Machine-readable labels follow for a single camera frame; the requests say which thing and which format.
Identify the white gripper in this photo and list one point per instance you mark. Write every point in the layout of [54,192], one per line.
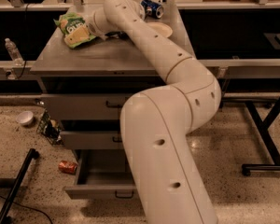
[91,27]

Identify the green rice chip bag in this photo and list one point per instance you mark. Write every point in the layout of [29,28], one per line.
[68,22]

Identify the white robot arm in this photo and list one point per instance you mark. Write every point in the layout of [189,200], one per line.
[154,123]

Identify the dark blue snack bag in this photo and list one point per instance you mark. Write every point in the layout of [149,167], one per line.
[117,35]

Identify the grey drawer cabinet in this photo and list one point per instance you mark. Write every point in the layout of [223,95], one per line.
[102,66]

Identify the grey top drawer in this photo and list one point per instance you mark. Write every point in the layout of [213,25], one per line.
[84,106]

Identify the grey drawer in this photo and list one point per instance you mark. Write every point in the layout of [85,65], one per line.
[84,106]
[92,140]
[102,174]

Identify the green snack bag on floor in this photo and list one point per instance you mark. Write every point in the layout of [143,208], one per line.
[50,129]

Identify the grey middle drawer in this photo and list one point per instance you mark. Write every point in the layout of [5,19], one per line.
[92,140]

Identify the grey bottom drawer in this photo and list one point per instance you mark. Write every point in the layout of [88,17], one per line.
[102,174]

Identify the clear plastic water bottle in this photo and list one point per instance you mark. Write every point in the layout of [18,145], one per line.
[13,52]

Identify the blue soda can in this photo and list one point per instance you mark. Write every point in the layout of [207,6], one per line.
[153,9]

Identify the white bowl on cabinet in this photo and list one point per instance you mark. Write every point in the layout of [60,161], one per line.
[162,28]

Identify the white bowl on floor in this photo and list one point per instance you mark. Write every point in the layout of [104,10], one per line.
[25,118]

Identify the orange soda can on floor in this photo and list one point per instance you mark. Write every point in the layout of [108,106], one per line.
[67,167]

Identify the black stand leg left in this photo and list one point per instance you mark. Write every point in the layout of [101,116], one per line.
[14,184]

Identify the black table frame right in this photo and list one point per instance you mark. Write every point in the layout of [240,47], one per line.
[263,126]

